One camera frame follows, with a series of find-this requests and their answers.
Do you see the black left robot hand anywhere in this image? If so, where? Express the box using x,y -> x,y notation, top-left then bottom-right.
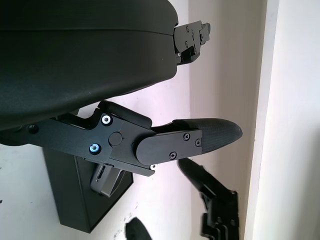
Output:
0,0 -> 244,179

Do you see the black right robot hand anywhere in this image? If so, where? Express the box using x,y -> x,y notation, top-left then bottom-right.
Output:
124,158 -> 241,240

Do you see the small silver camera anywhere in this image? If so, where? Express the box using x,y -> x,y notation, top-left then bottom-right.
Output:
90,162 -> 126,200

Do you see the black box base with insert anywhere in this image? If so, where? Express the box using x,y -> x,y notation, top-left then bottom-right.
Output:
42,147 -> 133,227

